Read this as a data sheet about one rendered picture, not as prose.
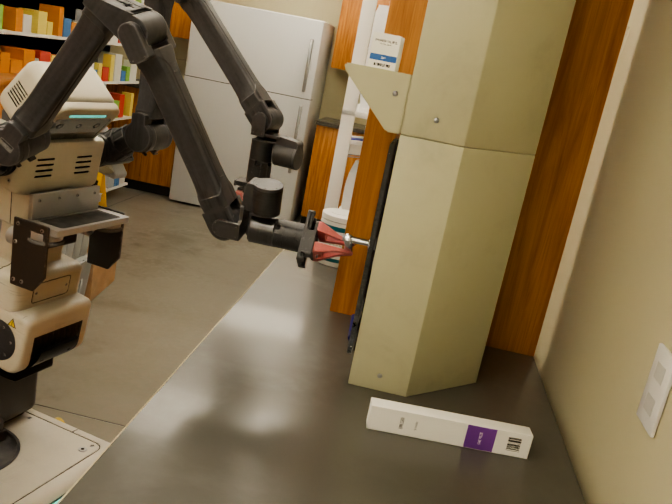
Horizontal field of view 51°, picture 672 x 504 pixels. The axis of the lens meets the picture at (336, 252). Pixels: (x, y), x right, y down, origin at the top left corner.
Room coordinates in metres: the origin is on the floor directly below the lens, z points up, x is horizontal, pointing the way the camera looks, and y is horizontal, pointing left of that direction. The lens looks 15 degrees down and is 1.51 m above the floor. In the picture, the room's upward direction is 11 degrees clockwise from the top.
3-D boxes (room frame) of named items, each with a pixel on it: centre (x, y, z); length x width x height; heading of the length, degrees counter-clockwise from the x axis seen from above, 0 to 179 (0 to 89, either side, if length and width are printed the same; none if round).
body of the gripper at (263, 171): (1.69, 0.22, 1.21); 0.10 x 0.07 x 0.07; 85
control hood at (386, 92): (1.37, -0.03, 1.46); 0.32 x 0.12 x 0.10; 175
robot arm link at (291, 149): (1.69, 0.18, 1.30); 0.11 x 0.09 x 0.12; 71
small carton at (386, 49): (1.31, -0.02, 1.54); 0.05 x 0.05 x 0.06; 81
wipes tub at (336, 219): (2.01, 0.00, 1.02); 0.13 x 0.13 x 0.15
